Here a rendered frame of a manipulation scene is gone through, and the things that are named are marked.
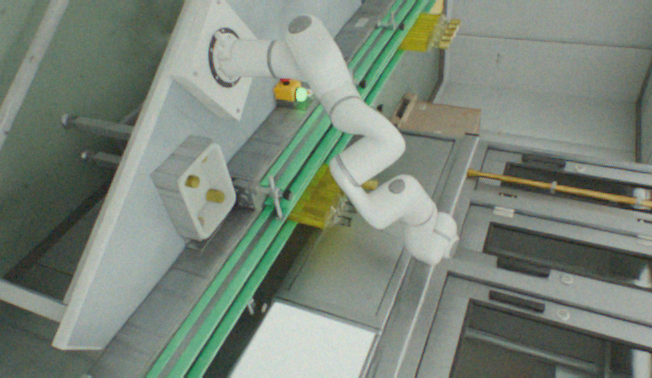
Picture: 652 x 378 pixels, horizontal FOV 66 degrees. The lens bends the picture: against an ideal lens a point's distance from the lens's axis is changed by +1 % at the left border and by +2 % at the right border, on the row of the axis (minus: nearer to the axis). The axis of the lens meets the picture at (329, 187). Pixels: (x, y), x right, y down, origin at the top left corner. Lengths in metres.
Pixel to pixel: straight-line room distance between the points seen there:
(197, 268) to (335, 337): 0.42
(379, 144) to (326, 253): 0.62
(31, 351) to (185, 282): 0.56
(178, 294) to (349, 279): 0.49
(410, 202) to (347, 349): 0.48
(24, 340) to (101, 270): 0.59
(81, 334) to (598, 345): 1.27
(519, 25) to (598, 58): 1.10
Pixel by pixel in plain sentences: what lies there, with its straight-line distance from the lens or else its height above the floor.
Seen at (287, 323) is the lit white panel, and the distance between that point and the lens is 1.47.
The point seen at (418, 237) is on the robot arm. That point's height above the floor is 1.39.
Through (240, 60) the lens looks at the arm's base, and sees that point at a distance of 1.33.
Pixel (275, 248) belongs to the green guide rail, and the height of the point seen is 0.95.
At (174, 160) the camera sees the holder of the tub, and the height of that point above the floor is 0.78.
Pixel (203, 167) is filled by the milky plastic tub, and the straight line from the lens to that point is 1.44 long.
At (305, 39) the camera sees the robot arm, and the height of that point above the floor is 1.10.
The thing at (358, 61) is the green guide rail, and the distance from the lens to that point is 2.01.
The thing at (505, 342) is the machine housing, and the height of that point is 1.63.
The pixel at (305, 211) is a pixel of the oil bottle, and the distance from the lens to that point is 1.52.
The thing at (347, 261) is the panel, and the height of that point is 1.14.
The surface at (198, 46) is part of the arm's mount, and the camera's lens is 1.32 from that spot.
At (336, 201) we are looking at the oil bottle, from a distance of 1.54.
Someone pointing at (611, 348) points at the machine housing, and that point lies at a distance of 1.55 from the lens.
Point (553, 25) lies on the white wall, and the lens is 7.53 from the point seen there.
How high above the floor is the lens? 1.61
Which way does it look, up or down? 21 degrees down
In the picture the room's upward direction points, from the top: 102 degrees clockwise
